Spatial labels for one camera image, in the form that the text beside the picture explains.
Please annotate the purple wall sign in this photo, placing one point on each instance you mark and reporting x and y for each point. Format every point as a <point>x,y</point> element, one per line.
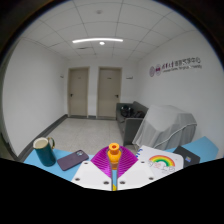
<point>176,66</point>

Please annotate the purple smartphone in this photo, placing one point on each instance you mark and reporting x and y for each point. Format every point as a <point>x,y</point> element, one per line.
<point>72,160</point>

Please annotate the long ceiling light strip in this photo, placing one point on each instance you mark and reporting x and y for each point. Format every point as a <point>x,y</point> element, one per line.
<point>96,40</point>

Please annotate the beige door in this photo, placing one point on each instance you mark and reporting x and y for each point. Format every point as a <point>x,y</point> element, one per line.
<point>78,93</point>
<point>109,93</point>

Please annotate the round ceiling light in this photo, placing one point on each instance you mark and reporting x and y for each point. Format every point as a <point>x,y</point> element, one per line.
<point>101,43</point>

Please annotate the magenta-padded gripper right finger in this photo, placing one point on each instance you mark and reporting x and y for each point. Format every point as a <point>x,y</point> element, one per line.
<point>136,175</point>

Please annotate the white rainbow print mouse pad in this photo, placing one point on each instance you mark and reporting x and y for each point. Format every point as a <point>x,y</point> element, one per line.
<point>165,165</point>

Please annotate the dark green mug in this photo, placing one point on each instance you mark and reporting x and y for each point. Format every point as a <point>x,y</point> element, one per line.
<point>45,155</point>

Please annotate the black bag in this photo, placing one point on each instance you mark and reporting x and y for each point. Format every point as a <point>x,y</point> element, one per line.
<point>128,111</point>

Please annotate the grey cloth covered furniture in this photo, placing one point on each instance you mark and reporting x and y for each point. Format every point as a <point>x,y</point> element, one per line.
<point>166,125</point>

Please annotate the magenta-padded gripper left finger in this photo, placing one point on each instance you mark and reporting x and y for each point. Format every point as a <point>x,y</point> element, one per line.
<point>91,175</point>

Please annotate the grey sofa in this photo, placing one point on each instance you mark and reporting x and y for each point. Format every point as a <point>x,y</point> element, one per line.
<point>130,128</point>

